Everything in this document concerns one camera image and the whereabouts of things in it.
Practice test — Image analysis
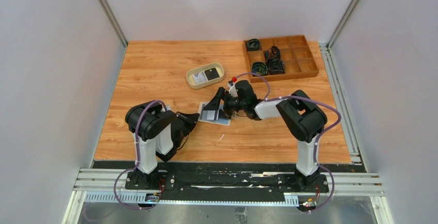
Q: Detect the white credit card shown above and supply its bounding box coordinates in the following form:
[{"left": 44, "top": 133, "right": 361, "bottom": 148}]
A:
[{"left": 200, "top": 110, "right": 217, "bottom": 121}]

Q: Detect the cream oval plastic tray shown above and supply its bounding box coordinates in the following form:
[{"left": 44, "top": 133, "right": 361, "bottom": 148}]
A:
[{"left": 186, "top": 62, "right": 225, "bottom": 89}]

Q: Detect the aluminium rail frame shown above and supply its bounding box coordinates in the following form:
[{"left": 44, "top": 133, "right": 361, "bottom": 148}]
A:
[{"left": 63, "top": 41, "right": 391, "bottom": 223}]

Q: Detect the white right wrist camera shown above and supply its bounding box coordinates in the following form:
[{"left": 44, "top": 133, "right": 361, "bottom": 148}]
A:
[{"left": 227, "top": 82, "right": 238, "bottom": 97}]

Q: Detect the rolled green black tie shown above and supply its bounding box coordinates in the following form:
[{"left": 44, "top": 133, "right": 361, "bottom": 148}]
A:
[{"left": 251, "top": 61, "right": 268, "bottom": 76}]

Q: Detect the silver VIP card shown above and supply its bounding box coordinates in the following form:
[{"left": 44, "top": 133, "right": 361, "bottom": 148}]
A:
[{"left": 193, "top": 72, "right": 208, "bottom": 85}]

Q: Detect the wooden compartment organizer box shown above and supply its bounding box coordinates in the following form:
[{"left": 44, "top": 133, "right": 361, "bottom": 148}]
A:
[{"left": 243, "top": 35, "right": 319, "bottom": 83}]

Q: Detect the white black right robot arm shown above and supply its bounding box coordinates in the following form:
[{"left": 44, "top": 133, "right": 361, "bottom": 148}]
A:
[{"left": 202, "top": 80, "right": 327, "bottom": 190}]

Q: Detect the black VIP card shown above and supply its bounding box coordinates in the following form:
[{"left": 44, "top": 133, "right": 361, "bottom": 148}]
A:
[{"left": 204, "top": 68, "right": 220, "bottom": 81}]

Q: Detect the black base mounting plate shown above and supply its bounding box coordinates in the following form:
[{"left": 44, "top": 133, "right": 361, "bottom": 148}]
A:
[{"left": 116, "top": 161, "right": 367, "bottom": 203}]

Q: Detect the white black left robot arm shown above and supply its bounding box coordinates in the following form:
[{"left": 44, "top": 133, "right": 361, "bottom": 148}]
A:
[{"left": 125, "top": 100, "right": 200, "bottom": 189}]

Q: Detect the white leather card holder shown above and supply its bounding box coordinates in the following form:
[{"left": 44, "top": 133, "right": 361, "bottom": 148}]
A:
[{"left": 198, "top": 102, "right": 231, "bottom": 126}]

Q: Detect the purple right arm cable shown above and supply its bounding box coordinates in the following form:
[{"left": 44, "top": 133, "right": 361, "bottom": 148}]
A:
[{"left": 232, "top": 72, "right": 342, "bottom": 214}]

